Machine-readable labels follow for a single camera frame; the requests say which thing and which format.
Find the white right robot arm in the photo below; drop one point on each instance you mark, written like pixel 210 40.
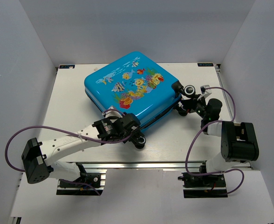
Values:
pixel 238 140

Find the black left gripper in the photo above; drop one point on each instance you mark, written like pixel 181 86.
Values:
pixel 127 134

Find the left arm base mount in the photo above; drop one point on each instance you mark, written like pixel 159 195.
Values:
pixel 94 185

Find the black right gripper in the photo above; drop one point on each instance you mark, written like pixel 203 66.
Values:
pixel 190 104

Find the blue hard-shell suitcase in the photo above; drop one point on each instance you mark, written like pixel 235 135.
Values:
pixel 134 84

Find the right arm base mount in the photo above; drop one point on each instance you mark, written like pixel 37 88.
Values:
pixel 208 186

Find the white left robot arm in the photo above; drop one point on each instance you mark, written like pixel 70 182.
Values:
pixel 42 160

